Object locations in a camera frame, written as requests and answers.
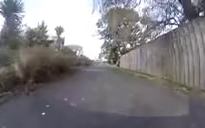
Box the grey asphalt path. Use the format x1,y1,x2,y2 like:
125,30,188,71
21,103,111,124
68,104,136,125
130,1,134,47
0,62,205,128

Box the pale building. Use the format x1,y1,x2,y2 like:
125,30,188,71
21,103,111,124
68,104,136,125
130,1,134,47
63,44,85,57

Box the large leafy tree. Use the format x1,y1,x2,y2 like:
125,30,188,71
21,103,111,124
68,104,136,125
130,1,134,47
91,0,205,66

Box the grass strip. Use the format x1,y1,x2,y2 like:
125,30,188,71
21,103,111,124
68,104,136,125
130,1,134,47
113,64,205,101

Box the dry brown bushes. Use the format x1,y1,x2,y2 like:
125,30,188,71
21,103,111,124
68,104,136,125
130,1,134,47
0,45,94,101

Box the row of trees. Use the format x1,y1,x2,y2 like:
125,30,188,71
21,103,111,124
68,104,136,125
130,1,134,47
23,20,67,51

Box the grey wooden fence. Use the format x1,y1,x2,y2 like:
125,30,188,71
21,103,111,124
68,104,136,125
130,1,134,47
119,14,205,93

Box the tall palm-like tree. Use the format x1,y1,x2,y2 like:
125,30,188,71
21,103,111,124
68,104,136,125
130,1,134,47
0,0,26,48

